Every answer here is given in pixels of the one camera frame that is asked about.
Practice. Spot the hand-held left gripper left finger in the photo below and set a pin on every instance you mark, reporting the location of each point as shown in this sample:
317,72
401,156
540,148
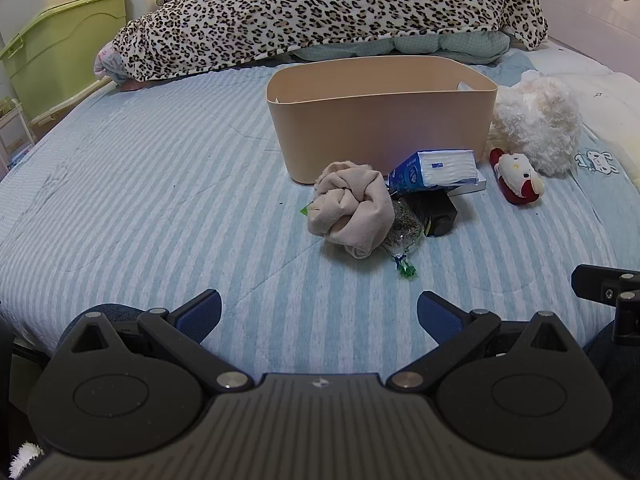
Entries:
200,312

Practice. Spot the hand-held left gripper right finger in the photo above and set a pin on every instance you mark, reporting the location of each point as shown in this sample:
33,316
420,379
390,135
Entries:
439,314

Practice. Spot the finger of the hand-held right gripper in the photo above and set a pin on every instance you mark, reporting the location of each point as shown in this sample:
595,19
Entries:
597,282

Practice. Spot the clear bag of dried herbs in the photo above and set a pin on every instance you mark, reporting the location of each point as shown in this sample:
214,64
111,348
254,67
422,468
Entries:
402,227

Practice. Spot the small black box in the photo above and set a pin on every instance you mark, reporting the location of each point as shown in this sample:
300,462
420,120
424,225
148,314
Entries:
437,212

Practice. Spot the beige cloth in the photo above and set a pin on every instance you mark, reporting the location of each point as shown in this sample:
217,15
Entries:
350,210

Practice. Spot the blue white tissue pack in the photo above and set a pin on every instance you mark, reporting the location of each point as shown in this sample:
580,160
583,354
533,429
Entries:
440,167

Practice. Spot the beige plastic storage bin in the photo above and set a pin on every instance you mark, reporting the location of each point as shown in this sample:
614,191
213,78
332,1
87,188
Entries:
370,125

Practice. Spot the blue striped bed sheet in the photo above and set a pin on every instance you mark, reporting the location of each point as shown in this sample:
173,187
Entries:
150,200

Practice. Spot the flat white box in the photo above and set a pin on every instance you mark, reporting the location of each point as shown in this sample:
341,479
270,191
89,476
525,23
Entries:
467,187

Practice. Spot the white red cat plush toy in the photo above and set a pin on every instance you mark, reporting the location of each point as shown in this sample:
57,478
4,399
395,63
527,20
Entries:
517,176

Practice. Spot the white pillow with cartoon print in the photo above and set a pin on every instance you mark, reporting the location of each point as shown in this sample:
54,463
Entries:
600,120

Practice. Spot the fluffy white plush toy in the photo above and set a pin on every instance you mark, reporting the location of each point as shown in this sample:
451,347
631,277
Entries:
537,120

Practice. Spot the black white furry toy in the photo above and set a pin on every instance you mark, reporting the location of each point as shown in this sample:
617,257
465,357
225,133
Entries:
22,456

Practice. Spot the pink cloth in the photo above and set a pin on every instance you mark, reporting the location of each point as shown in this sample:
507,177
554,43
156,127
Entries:
106,62

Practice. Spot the light blue checkered quilt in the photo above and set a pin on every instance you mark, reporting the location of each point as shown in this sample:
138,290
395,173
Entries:
425,45

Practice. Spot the green plastic storage box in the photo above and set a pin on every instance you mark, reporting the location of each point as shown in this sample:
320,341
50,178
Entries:
60,55

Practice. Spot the leopard print blanket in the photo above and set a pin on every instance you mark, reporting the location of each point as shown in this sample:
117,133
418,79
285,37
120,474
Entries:
320,10

